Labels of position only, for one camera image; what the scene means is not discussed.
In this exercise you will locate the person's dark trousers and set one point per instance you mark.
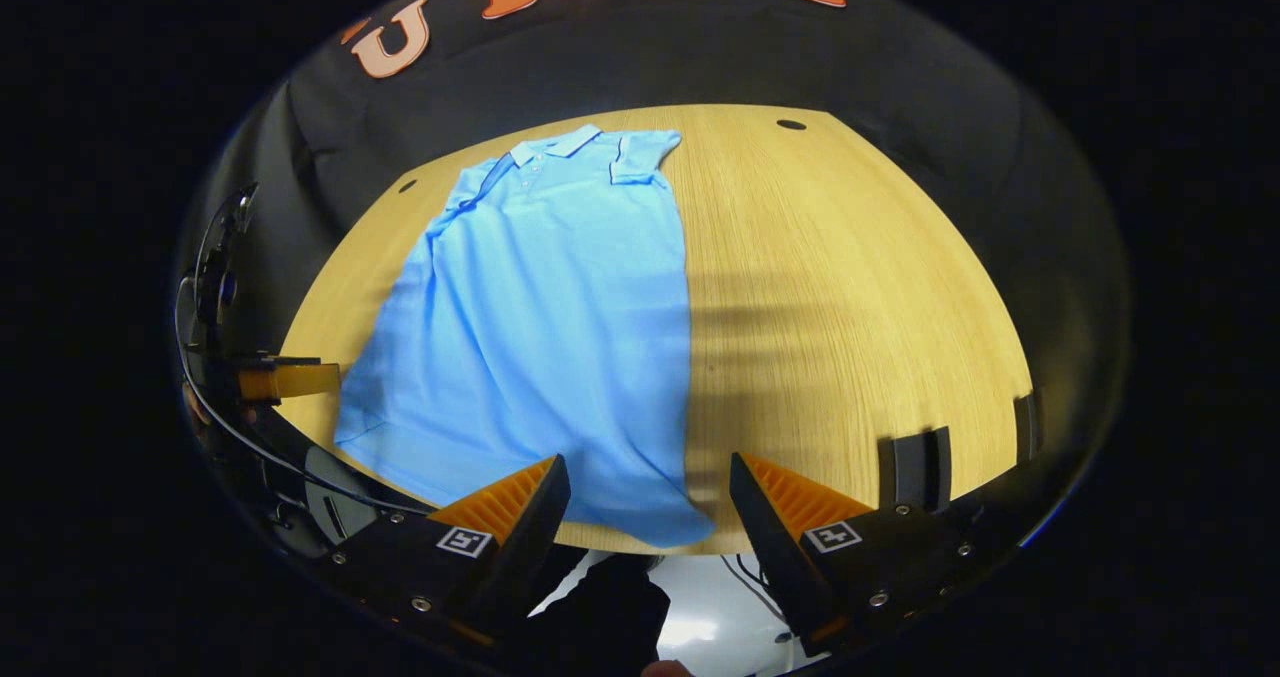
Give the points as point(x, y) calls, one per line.
point(610, 617)

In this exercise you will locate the light blue T-shirt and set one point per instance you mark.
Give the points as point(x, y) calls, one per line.
point(540, 337)

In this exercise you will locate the dark table edge clamp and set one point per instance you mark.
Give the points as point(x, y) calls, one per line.
point(1028, 427)
point(915, 472)

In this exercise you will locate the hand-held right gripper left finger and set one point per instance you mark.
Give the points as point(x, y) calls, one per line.
point(535, 537)

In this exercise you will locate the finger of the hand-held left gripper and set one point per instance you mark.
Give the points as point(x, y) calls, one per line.
point(295, 379)

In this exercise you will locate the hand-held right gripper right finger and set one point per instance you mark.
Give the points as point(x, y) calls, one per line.
point(775, 547)

